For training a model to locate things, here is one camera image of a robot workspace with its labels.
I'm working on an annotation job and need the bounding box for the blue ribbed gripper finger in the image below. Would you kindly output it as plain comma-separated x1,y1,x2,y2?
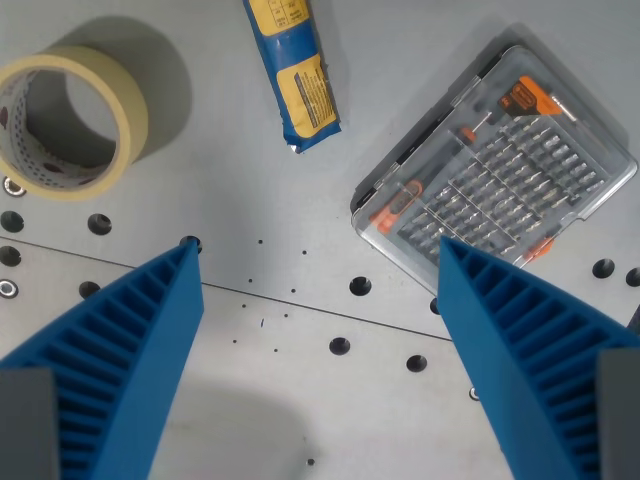
0,238,206,480
436,235,640,480

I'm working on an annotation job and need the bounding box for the blue and yellow snack bag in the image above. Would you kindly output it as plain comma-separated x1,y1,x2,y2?
242,0,343,156

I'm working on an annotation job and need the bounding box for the clear screwdriver bit set case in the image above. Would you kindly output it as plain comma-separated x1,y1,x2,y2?
350,44,640,296

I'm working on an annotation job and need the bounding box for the beige masking tape roll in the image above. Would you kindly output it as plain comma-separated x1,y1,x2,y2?
0,45,150,203

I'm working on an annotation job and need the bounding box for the orange black screwdriver handle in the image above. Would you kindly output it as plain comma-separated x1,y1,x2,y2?
369,180,425,235

